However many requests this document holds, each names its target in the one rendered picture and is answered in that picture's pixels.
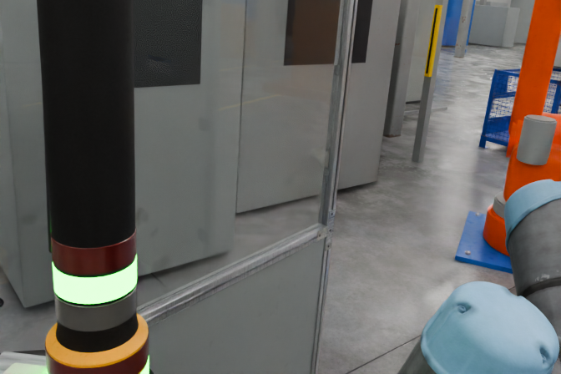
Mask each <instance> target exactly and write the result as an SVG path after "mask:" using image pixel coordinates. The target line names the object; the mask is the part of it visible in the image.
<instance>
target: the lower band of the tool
mask: <svg viewBox="0 0 561 374"><path fill-rule="evenodd" d="M137 318H138V322H139V327H138V330H137V332H136V333H135V335H134V336H133V337H132V338H131V339H130V340H129V341H127V342H125V343H124V344H123V345H121V346H118V347H116V348H114V349H111V350H108V351H101V352H93V353H85V352H77V351H71V350H69V349H67V348H65V347H64V346H62V345H61V344H60V343H59V342H58V340H57V338H56V330H57V323H56V324H55V325H54V326H53V327H52V328H51V329H50V331H49V332H48V334H47V337H46V349H47V351H48V354H49V355H50V356H51V357H52V358H53V359H54V360H55V361H58V362H59V363H62V364H64V365H66V366H73V367H80V368H94V367H101V366H108V365H112V364H114V363H117V362H120V361H122V360H124V359H126V358H128V357H130V356H132V355H133V354H134V353H136V352H137V351H138V350H139V349H140V348H141V347H142V346H143V345H144V343H145V342H146V340H147V337H148V325H147V323H146V321H145V319H144V318H143V317H142V316H141V315H139V314H138V313H137Z"/></svg>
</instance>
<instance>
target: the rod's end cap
mask: <svg viewBox="0 0 561 374"><path fill-rule="evenodd" d="M3 374H47V367H46V366H37V365H30V364H22V363H14V364H12V365H11V366H10V367H9V368H8V369H7V370H6V371H5V372H4V373H3Z"/></svg>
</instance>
